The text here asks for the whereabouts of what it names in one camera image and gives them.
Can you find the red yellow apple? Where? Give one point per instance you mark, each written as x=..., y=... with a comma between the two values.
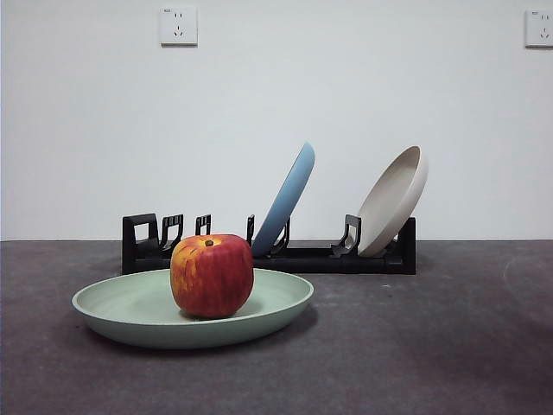
x=211, y=281

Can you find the green plate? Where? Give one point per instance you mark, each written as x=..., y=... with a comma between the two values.
x=129, y=328

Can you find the blue plate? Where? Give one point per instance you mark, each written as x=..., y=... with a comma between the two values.
x=285, y=194

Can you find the black plate rack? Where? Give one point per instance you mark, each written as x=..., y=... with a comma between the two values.
x=324, y=263

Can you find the beige plate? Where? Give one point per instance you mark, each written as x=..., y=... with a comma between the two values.
x=393, y=194

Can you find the white wall socket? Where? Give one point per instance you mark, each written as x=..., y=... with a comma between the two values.
x=179, y=26
x=539, y=28

